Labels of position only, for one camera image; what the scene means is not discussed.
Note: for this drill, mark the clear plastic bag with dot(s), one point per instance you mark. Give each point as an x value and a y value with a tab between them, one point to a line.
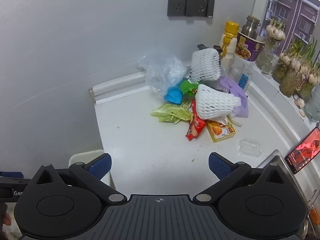
162	72

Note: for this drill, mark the yellow curry box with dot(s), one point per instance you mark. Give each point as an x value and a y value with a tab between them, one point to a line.
220	131

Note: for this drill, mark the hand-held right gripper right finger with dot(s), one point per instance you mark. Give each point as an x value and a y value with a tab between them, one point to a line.
220	167

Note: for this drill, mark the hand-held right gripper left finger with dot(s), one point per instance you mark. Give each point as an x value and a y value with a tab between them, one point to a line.
100	167

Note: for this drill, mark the clear plastic cup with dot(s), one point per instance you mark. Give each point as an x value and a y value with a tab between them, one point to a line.
269	65

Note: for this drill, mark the grey wall socket panel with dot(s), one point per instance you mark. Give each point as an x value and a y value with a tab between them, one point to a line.
190	3

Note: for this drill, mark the steel flask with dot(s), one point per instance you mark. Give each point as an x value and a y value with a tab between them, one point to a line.
250	28

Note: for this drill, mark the clear plastic tray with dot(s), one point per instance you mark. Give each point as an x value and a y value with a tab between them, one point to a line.
250	148

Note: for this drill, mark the person's left hand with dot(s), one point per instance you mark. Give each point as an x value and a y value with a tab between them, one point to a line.
6	218

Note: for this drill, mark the light blue plastic piece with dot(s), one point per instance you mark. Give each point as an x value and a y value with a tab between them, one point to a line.
173	95

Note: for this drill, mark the purple plastic glove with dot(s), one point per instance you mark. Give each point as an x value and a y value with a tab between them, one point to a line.
238	97

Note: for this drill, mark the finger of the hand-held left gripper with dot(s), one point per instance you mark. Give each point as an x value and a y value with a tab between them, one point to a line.
11	174

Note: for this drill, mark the white foam fruit net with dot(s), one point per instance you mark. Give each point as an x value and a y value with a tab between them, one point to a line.
212	101
205	63

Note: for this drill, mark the green cabbage leaf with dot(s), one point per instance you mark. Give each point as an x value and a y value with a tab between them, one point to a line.
171	113

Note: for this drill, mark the smartphone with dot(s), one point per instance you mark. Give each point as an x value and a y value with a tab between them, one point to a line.
303	151

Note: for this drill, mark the clear glass tumbler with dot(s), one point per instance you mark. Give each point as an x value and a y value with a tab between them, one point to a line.
236	68

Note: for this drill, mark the yellow-capped white bottle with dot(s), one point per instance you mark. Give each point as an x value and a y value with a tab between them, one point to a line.
231	42

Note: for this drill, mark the loose garlic bulb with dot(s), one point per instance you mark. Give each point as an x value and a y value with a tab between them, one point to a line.
299	103

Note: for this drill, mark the red snack packet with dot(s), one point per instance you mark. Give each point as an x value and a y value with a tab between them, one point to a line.
196	127

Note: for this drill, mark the window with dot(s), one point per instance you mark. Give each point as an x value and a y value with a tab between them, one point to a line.
292	5

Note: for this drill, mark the green snack wrapper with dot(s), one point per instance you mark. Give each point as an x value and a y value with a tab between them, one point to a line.
188	87

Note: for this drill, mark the empty clear glass jar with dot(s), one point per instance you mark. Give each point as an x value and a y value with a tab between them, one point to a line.
313	106

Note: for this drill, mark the sprouting garlic glass jar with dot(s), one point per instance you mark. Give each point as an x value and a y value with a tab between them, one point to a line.
292	82
282	67
308	87
275	31

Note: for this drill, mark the purple instant noodle cup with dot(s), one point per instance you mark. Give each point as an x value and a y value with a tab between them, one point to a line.
248	48

